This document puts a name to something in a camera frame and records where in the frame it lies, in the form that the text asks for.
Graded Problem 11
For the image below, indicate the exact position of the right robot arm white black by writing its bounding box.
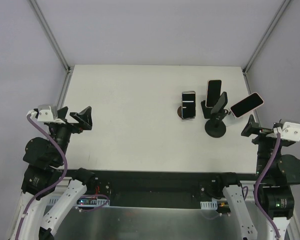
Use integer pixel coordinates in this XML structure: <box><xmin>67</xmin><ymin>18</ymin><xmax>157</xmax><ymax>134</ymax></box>
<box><xmin>212</xmin><ymin>115</ymin><xmax>300</xmax><ymax>240</ymax></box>

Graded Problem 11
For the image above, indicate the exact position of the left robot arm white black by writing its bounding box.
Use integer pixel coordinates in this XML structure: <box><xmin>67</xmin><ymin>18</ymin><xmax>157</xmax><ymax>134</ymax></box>
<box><xmin>11</xmin><ymin>105</ymin><xmax>98</xmax><ymax>240</ymax></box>

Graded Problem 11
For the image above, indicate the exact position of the black folding phone stand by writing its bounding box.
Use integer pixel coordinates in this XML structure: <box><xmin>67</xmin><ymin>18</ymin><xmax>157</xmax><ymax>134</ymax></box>
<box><xmin>200</xmin><ymin>100</ymin><xmax>216</xmax><ymax>120</ymax></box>

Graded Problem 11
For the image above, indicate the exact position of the left white cable duct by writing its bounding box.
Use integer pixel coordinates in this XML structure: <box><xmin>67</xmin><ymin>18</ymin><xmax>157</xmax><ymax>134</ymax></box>
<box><xmin>47</xmin><ymin>196</ymin><xmax>110</xmax><ymax>208</ymax></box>

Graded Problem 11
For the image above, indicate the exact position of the phone with beige case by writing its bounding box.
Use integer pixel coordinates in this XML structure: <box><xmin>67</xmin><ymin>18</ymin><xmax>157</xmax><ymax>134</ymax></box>
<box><xmin>205</xmin><ymin>79</ymin><xmax>222</xmax><ymax>108</ymax></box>

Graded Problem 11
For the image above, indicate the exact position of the phone with pink case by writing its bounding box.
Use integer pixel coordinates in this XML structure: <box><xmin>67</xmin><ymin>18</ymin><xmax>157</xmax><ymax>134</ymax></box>
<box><xmin>230</xmin><ymin>92</ymin><xmax>264</xmax><ymax>118</ymax></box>

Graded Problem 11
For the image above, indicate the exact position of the phone with clear case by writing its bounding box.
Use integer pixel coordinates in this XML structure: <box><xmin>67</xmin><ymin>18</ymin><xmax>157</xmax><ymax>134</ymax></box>
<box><xmin>181</xmin><ymin>91</ymin><xmax>196</xmax><ymax>120</ymax></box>

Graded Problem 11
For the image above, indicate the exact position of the brown round base phone stand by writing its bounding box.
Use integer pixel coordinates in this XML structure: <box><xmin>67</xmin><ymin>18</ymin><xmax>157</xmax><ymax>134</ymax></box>
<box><xmin>177</xmin><ymin>106</ymin><xmax>183</xmax><ymax>119</ymax></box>

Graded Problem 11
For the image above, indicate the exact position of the white cable duct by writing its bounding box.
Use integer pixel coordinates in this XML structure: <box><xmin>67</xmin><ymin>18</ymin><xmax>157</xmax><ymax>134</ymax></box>
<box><xmin>200</xmin><ymin>200</ymin><xmax>218</xmax><ymax>211</ymax></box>
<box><xmin>47</xmin><ymin>196</ymin><xmax>110</xmax><ymax>208</ymax></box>

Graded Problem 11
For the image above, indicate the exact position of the left aluminium frame post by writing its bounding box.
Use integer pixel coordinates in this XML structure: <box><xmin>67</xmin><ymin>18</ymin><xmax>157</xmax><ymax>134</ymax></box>
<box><xmin>27</xmin><ymin>0</ymin><xmax>75</xmax><ymax>74</ymax></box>

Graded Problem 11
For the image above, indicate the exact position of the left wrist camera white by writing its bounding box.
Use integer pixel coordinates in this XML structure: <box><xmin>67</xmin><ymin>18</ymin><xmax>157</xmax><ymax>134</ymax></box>
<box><xmin>27</xmin><ymin>104</ymin><xmax>66</xmax><ymax>124</ymax></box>

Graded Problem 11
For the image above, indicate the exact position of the black phone dark case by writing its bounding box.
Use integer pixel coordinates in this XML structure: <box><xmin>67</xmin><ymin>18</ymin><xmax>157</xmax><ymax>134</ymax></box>
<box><xmin>210</xmin><ymin>91</ymin><xmax>228</xmax><ymax>115</ymax></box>

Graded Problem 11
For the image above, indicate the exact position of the black round base clamp stand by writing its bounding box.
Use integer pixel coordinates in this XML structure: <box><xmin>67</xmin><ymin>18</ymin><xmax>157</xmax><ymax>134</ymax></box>
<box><xmin>204</xmin><ymin>109</ymin><xmax>229</xmax><ymax>138</ymax></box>

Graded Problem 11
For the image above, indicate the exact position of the right white cable duct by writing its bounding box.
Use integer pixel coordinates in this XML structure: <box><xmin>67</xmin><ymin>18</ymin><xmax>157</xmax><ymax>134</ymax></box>
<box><xmin>200</xmin><ymin>200</ymin><xmax>218</xmax><ymax>211</ymax></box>

